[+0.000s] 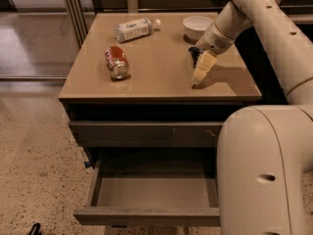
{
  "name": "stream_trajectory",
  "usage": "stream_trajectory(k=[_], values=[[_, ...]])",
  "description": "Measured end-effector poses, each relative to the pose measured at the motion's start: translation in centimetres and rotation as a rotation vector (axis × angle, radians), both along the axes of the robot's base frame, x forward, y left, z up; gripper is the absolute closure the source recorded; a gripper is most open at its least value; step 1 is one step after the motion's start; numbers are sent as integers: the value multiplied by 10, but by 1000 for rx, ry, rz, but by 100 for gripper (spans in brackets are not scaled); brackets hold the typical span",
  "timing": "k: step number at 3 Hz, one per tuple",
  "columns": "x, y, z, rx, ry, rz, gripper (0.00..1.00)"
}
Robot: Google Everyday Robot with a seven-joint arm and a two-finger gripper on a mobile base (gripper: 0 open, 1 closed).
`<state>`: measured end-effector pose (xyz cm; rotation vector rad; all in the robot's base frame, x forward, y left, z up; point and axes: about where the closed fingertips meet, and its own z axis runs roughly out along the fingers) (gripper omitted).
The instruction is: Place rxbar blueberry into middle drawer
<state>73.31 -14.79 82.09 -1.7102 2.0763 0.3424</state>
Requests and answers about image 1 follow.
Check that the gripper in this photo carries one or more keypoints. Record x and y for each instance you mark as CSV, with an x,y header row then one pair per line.
x,y
214,38

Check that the dark blue rxbar wrapper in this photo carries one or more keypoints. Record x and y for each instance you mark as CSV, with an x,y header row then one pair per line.
x,y
195,53

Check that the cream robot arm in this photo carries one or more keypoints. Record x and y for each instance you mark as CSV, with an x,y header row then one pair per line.
x,y
263,151

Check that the grey drawer cabinet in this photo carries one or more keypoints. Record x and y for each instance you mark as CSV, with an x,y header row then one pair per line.
x,y
159,87

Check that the closed grey top drawer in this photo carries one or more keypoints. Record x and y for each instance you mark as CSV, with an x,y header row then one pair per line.
x,y
195,134

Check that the open grey middle drawer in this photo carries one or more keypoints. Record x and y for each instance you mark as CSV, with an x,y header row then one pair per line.
x,y
153,187

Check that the white ceramic bowl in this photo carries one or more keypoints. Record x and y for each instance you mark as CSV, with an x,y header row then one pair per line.
x,y
195,26

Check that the clear plastic water bottle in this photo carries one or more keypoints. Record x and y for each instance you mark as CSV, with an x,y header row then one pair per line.
x,y
135,29

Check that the red soda can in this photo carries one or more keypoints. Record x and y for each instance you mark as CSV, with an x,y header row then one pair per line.
x,y
117,63

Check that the black object on floor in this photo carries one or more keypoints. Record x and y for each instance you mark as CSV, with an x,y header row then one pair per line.
x,y
35,229

